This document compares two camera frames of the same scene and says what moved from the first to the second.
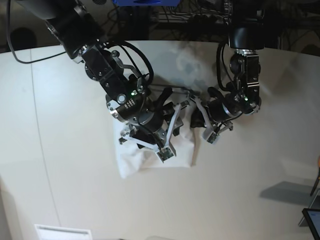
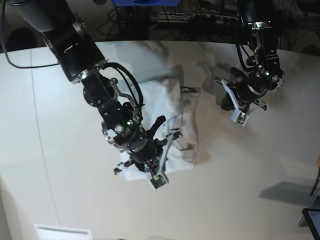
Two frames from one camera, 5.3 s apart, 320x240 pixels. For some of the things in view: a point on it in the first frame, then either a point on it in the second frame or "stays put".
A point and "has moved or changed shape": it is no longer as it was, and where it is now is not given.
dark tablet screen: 312,216 stays put
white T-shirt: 132,157 has moved or changed shape
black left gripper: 155,131 -> 146,155
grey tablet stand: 315,205 stays put
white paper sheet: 52,232 stays put
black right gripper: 216,112 -> 243,96
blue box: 145,2 stays put
